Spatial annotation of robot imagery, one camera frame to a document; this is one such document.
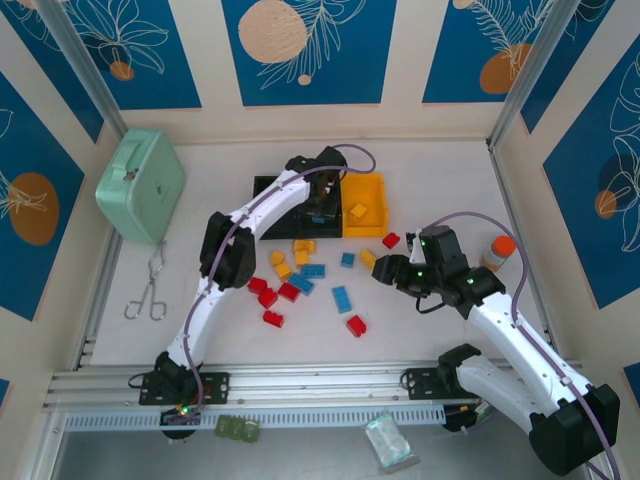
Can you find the blue lego brick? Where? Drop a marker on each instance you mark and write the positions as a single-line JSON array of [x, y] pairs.
[[313, 270], [348, 260], [301, 283], [342, 299], [318, 219]]

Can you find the yellow lego brick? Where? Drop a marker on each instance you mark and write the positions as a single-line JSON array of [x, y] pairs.
[[367, 259], [276, 258], [283, 271], [357, 211], [305, 246], [301, 258]]

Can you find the red lego brick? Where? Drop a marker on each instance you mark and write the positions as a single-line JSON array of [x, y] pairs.
[[356, 325], [257, 285], [267, 297], [289, 291], [273, 318], [391, 240]]

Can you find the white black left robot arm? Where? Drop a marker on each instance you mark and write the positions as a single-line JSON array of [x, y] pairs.
[[272, 200]]

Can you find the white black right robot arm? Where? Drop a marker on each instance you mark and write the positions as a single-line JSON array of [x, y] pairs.
[[492, 330]]

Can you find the black plastic bin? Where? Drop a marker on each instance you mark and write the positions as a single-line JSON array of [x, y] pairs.
[[332, 227], [285, 231]]

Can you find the yellow plastic bin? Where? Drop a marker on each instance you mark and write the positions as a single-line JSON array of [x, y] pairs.
[[375, 192]]

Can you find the orange capped bottle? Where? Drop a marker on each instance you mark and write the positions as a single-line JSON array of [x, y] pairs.
[[502, 247]]

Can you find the mint green carry case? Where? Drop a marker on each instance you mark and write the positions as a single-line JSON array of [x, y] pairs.
[[145, 185]]

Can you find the metal scissor tongs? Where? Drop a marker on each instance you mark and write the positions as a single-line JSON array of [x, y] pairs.
[[152, 282]]

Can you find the clear plastic packet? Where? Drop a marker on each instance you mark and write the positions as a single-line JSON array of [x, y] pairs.
[[390, 440]]

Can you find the green segmented pad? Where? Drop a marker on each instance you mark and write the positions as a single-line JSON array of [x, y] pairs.
[[237, 429]]

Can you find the small circuit board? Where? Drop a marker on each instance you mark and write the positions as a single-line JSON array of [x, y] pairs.
[[180, 415]]

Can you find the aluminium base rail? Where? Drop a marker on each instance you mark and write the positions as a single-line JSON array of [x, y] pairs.
[[320, 382]]

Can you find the aluminium frame post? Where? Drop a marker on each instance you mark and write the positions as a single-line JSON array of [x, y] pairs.
[[86, 75], [531, 75]]

